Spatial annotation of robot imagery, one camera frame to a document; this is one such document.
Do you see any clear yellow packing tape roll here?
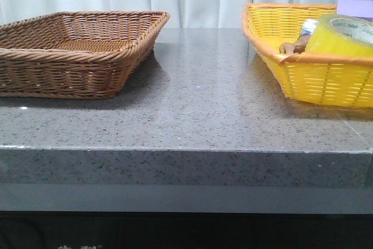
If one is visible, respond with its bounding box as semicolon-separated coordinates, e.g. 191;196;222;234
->
305;14;372;57

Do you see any brown wicker basket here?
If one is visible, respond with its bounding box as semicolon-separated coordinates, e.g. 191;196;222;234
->
1;10;170;99

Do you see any brown toy lion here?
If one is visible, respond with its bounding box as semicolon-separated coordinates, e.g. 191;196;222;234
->
279;34;311;54

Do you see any yellow wicker basket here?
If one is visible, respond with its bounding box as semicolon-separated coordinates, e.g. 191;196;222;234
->
242;3;372;108

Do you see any purple foam cube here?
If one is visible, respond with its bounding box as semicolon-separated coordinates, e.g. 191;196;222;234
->
336;0;372;22

